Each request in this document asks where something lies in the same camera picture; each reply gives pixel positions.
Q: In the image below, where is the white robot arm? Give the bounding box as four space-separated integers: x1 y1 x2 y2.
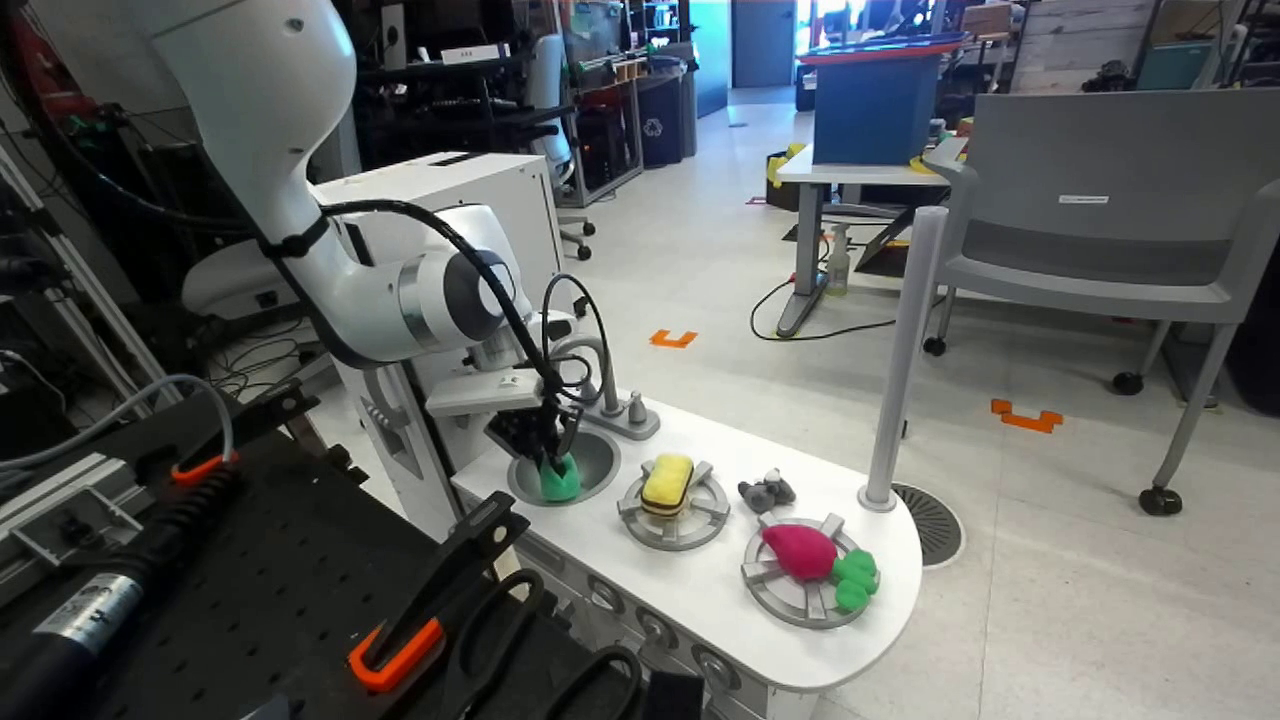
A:
32 0 571 462

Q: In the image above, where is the yellow plush toy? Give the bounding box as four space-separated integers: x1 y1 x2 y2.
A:
641 452 693 509

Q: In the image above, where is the orange black clamp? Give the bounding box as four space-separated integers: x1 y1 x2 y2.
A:
343 490 530 695

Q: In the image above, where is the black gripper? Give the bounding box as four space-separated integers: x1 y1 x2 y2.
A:
428 362 576 462

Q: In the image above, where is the black perforated breadboard table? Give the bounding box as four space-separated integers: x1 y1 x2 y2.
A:
0 430 707 720

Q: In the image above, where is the round grey sink basin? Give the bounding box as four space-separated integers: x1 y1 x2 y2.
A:
508 430 615 505

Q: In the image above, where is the grey side table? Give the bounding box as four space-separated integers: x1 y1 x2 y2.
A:
777 139 965 339

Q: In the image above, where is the grey vertical pole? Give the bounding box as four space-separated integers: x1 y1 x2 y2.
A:
860 209 949 510

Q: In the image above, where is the pink and green radish plushy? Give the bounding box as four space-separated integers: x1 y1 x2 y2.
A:
764 524 882 615

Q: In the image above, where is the white toy kitchen counter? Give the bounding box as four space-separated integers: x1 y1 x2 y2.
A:
457 405 923 720

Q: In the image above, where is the grey toy stove knob piece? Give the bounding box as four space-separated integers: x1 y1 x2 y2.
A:
737 474 795 515

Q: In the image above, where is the grey office chair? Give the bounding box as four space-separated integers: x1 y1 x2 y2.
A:
937 87 1280 515

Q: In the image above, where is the grey toy faucet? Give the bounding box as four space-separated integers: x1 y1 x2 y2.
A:
536 268 663 445

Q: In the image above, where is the grey burner ring left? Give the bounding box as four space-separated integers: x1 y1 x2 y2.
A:
737 510 882 631

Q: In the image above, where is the grey burner ring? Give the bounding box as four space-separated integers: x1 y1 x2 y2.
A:
737 510 882 631
614 452 737 550

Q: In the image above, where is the blue storage bin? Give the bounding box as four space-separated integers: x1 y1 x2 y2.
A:
801 41 955 162

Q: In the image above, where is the grey burner ring middle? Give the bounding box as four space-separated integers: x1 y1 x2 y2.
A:
614 452 737 550

